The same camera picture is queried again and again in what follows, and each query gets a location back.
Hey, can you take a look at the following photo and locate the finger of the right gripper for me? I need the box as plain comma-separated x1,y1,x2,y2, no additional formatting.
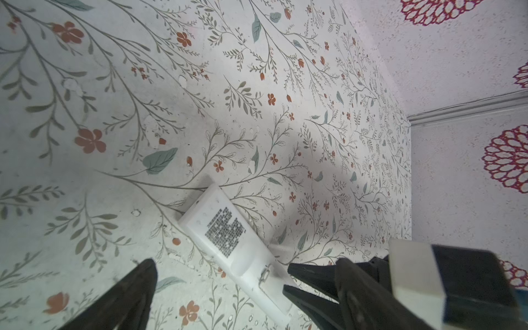
283,285,345,330
287,255,390,299

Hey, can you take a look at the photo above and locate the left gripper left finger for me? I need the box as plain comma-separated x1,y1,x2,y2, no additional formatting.
61,258,158,329

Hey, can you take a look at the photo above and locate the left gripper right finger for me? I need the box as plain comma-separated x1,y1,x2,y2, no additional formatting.
335,257,431,329

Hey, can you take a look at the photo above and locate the white remote control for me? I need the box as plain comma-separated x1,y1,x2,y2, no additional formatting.
179,184,296,327

